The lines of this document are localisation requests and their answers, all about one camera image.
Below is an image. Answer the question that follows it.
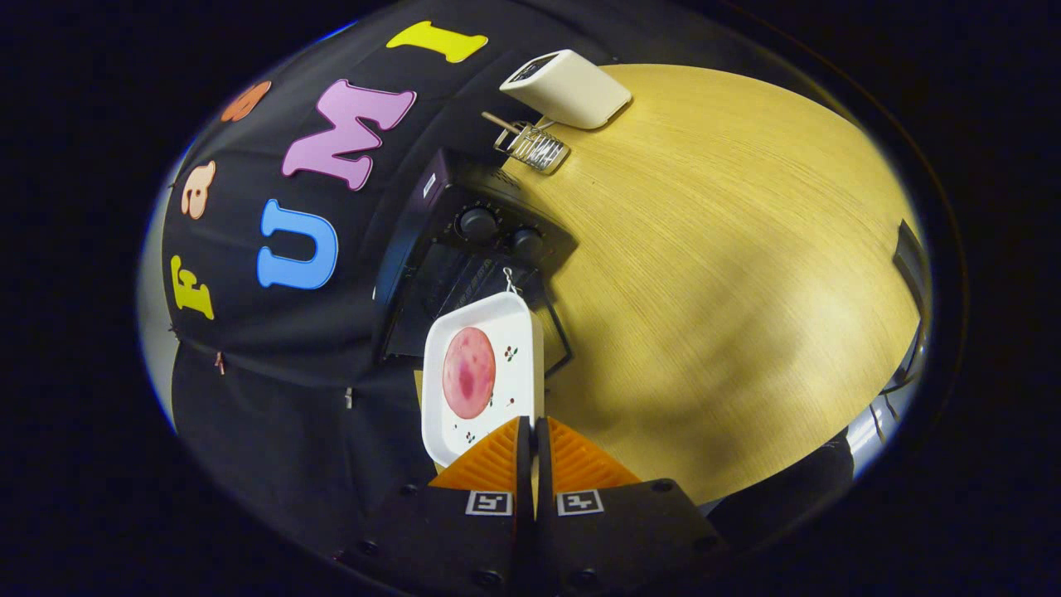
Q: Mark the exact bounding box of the white square plate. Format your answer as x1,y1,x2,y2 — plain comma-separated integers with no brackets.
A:
421,291,545,469

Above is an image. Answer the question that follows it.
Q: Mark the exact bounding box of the pink ham slice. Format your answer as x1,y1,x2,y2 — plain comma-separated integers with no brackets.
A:
442,327,497,420

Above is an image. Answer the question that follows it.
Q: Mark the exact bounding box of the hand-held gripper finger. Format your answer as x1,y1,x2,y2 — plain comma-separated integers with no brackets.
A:
535,416,730,596
336,416,533,596

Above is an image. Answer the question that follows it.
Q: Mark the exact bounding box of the black backdrop cloth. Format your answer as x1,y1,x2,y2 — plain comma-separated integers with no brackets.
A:
160,0,747,565

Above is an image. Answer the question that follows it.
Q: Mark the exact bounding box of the black toaster oven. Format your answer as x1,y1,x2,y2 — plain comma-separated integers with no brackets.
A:
371,148,579,381

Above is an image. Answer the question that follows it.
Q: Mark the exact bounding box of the wire utensil holder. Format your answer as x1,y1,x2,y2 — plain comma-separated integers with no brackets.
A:
494,121,571,174

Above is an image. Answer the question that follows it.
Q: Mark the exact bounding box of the white pop-up toaster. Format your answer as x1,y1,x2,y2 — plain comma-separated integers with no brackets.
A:
499,49,633,130

